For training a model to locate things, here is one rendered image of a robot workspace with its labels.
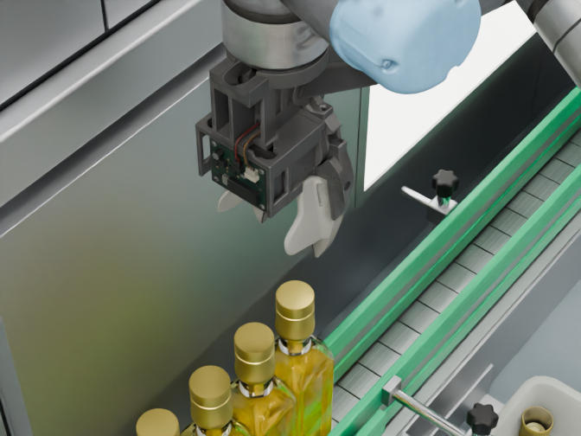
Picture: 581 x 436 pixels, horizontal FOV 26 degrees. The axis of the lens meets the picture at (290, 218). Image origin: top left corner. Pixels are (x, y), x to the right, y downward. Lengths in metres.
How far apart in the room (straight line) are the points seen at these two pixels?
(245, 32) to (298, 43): 0.04
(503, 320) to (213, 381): 0.51
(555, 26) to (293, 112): 0.22
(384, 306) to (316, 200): 0.44
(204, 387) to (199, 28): 0.29
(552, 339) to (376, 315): 0.31
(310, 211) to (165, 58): 0.17
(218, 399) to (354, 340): 0.36
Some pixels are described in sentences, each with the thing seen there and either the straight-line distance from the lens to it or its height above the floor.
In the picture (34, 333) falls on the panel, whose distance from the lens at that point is 1.04.
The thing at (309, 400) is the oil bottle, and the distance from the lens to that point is 1.17.
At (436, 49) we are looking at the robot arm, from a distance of 0.72.
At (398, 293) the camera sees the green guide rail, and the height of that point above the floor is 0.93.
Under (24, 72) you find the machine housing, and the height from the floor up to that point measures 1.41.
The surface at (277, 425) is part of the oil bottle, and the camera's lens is 1.13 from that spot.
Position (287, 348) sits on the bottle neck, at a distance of 1.13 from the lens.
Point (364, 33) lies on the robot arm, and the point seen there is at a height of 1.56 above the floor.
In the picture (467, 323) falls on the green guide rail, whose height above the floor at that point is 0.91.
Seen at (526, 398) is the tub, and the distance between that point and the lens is 1.45.
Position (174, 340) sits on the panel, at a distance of 1.22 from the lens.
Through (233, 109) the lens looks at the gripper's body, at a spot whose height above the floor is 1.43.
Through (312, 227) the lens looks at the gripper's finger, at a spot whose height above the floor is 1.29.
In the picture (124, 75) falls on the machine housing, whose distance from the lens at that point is 0.98.
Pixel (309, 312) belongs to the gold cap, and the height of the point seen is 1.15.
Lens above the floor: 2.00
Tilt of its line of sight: 47 degrees down
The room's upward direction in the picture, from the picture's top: straight up
